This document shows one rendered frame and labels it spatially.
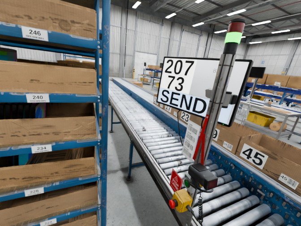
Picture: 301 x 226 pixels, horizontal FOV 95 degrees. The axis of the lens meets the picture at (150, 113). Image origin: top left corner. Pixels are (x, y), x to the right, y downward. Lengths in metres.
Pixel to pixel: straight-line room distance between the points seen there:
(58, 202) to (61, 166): 0.21
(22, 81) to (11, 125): 0.17
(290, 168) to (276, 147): 0.35
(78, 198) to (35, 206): 0.17
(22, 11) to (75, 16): 0.14
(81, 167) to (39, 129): 0.25
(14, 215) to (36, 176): 0.21
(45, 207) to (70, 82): 0.61
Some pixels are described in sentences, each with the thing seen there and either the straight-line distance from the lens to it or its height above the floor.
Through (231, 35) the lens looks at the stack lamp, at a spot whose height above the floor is 1.61.
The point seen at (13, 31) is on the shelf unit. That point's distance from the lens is 0.61.
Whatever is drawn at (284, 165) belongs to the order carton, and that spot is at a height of 1.01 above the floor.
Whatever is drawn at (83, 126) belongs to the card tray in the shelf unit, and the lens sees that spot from 0.68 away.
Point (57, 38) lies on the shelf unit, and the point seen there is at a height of 1.53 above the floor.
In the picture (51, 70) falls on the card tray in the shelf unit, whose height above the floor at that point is 1.42.
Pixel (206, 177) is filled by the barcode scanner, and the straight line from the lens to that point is 0.64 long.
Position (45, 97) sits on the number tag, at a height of 1.33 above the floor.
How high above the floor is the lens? 1.47
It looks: 18 degrees down
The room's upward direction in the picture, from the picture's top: 7 degrees clockwise
